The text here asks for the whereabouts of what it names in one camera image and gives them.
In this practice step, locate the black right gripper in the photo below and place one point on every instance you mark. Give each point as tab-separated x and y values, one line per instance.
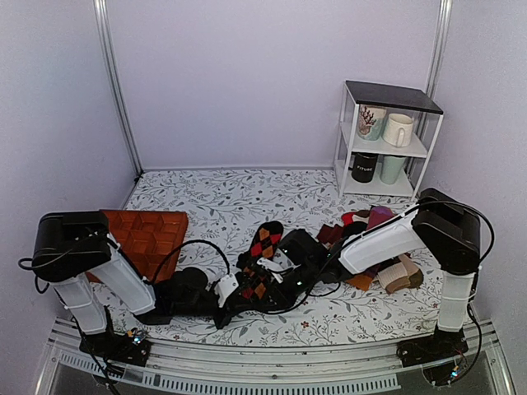
281	299

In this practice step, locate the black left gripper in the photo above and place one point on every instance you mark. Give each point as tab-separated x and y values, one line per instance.
231	309

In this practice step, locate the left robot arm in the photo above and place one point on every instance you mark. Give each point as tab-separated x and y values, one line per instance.
68	255

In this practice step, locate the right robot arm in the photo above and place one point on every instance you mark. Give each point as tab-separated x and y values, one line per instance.
449	230

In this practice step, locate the dark red sock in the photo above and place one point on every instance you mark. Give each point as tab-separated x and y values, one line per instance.
329	235

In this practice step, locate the magenta striped sock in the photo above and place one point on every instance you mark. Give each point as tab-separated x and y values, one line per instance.
378	215

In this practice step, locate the beige brown sock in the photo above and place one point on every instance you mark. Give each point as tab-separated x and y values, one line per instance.
402	274

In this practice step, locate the floral table mat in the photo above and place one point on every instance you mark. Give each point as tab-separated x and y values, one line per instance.
254	280

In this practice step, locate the black mug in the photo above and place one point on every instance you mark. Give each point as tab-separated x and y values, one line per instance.
363	167

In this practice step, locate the brown wooden compartment tray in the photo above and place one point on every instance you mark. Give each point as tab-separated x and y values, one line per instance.
146	237

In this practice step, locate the pale green mug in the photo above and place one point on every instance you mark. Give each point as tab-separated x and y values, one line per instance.
391	168

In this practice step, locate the white metal shelf rack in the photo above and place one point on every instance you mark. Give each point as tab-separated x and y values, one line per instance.
427	116

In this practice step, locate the floral patterned mug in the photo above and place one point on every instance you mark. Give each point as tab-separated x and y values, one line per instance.
371	122

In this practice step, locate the cream white mug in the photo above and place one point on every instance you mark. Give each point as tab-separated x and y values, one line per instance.
398	130

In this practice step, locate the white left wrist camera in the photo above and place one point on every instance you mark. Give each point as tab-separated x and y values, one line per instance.
225	287

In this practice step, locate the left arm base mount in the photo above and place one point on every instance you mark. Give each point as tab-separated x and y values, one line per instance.
131	347

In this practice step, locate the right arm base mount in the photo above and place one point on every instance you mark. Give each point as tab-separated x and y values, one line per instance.
438	346

